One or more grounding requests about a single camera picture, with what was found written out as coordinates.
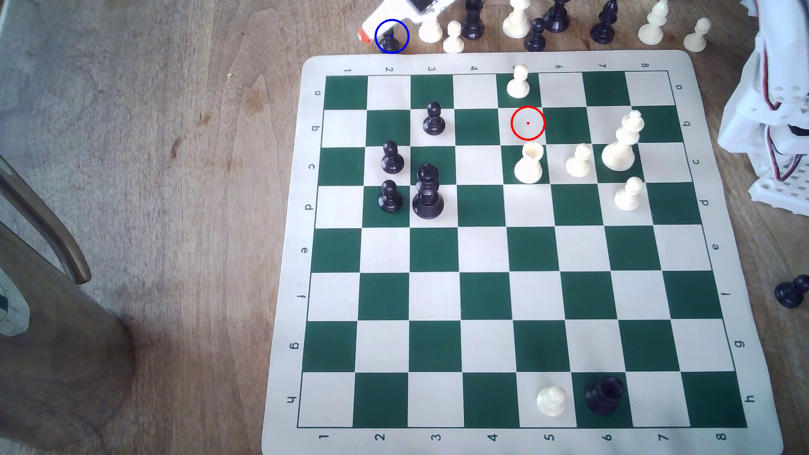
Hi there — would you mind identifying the tall white king piece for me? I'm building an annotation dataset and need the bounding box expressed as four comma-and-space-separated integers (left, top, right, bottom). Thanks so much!
601, 110, 646, 172

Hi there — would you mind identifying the black knight piece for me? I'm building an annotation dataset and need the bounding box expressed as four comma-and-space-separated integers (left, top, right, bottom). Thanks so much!
461, 0, 486, 40

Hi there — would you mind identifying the white bishop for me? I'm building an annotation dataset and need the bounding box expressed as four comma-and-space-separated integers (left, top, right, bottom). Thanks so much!
638, 0, 670, 46

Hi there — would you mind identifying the white rook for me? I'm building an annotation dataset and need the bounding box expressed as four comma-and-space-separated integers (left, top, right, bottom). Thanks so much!
514, 142, 546, 185
419, 14, 444, 44

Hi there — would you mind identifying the black rook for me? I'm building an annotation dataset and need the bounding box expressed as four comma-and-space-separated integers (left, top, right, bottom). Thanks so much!
585, 377, 626, 417

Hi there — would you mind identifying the tall black king piece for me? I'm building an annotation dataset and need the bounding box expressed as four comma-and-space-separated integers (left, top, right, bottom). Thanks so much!
412, 162, 445, 220

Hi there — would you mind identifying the red black servo wire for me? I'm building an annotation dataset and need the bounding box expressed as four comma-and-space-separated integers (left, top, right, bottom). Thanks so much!
761, 0, 804, 184

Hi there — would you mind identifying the black bishop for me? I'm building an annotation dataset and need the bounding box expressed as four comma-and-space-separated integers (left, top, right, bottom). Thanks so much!
591, 0, 619, 44

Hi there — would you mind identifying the white green round object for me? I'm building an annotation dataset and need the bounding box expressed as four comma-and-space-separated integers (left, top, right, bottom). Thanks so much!
0, 268, 31, 337

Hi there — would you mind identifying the white pawn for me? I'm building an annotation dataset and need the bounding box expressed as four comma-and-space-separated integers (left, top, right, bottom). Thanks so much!
442, 20, 465, 54
614, 176, 644, 212
507, 64, 532, 99
565, 144, 593, 178
536, 385, 567, 417
683, 18, 712, 53

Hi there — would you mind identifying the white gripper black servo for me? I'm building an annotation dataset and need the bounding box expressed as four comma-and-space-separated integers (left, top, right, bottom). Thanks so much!
358, 0, 457, 44

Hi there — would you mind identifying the brown wooden chair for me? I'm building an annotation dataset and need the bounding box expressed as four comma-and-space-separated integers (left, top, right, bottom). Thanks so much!
0, 153, 137, 451

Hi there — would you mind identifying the green white chess mat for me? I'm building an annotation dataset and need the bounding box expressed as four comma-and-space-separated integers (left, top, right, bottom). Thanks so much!
261, 49, 785, 455

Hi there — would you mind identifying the white gridded base plate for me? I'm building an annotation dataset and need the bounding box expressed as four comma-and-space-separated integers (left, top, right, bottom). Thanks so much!
747, 166, 809, 217

